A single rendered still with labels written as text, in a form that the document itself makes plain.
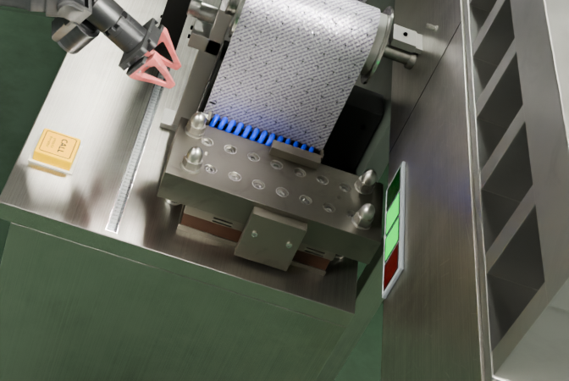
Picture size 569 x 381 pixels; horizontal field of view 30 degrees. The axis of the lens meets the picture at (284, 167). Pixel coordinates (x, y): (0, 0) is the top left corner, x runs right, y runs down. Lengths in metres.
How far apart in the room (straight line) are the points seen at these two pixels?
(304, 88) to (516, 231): 0.79
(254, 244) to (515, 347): 0.84
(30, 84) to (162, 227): 1.70
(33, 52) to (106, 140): 1.67
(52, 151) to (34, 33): 1.84
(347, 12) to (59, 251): 0.66
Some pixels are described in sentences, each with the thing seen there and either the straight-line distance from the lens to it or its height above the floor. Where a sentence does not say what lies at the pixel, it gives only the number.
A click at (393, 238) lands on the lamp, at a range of 1.65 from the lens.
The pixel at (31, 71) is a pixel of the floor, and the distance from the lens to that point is 3.61.
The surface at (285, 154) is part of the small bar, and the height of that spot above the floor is 1.04.
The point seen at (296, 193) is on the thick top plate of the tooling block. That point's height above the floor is 1.03.
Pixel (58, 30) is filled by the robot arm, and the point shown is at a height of 1.12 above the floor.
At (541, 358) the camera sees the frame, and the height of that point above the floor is 1.50.
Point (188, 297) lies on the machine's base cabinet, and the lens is 1.95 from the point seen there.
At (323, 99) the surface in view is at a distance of 1.94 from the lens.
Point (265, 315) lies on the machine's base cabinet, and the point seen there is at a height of 0.83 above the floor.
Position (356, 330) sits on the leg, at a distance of 2.55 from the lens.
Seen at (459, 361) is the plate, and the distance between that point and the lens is 1.25.
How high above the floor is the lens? 2.24
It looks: 39 degrees down
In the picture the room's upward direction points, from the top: 25 degrees clockwise
